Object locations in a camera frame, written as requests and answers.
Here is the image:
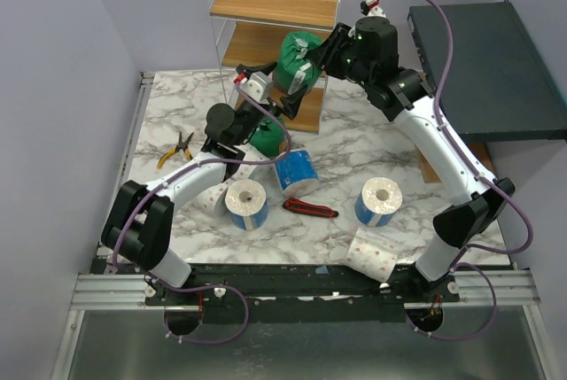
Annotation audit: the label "green roll back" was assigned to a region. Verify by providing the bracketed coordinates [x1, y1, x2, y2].
[249, 117, 286, 158]

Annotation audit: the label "green roll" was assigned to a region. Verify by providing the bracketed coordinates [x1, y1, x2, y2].
[249, 117, 286, 158]
[272, 31, 322, 95]

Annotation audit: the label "green roll front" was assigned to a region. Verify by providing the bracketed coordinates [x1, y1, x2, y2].
[272, 31, 322, 95]

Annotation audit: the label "white wire wooden shelf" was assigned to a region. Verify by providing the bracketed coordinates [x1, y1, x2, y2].
[202, 0, 347, 136]

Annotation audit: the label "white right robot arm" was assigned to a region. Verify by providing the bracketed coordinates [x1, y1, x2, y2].
[307, 17, 515, 302]

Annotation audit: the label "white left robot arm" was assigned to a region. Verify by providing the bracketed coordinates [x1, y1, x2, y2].
[101, 63, 307, 305]

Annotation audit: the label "pink dotted roll centre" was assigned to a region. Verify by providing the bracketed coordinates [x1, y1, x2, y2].
[228, 145, 271, 182]

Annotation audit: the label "pink dotted roll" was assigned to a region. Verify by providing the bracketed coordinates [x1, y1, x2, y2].
[342, 228, 400, 283]
[193, 182, 229, 217]
[228, 145, 271, 182]

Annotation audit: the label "blue wrapped paper roll lying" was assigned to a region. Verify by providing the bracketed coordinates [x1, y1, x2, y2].
[275, 150, 320, 198]

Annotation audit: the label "blue roll standing left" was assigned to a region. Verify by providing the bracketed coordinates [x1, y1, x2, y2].
[224, 179, 268, 231]

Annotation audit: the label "blue roll standing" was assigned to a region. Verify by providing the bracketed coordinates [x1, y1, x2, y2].
[354, 177, 403, 227]
[224, 179, 268, 231]

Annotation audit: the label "pink dotted roll left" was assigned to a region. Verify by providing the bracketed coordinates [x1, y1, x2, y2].
[193, 182, 229, 217]

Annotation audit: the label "red black utility knife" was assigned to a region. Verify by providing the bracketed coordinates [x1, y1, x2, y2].
[282, 198, 339, 219]

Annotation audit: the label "blue roll standing right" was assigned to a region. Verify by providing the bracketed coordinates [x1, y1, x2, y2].
[354, 177, 403, 227]

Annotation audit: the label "dark green metal box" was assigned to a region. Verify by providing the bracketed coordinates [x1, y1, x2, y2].
[408, 1, 566, 143]

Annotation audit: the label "wooden board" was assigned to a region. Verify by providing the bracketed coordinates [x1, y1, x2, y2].
[416, 143, 497, 183]

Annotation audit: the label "pink dotted roll front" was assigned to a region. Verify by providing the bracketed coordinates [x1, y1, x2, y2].
[342, 228, 400, 283]

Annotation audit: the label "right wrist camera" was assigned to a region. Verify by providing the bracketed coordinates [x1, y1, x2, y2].
[360, 0, 387, 19]

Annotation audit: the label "yellow handled pliers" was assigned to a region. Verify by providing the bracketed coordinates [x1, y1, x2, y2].
[157, 131, 194, 169]

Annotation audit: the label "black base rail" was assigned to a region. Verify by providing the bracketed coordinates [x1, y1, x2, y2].
[88, 258, 466, 326]

